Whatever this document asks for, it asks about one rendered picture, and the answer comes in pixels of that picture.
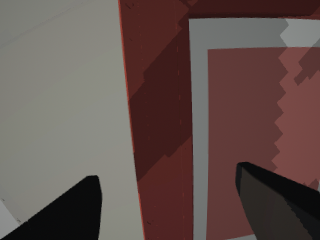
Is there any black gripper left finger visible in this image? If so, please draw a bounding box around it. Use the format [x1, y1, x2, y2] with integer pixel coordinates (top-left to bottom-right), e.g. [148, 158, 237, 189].
[0, 175, 103, 240]

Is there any dark red picture frame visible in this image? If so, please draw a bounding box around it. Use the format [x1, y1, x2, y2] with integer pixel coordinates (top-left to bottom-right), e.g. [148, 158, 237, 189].
[119, 0, 320, 240]

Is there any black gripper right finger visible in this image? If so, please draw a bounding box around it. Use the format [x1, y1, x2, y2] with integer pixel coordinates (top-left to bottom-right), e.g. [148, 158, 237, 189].
[235, 161, 320, 240]

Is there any grey flat board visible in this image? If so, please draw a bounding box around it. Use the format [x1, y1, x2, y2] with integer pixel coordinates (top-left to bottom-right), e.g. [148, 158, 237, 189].
[0, 0, 144, 240]

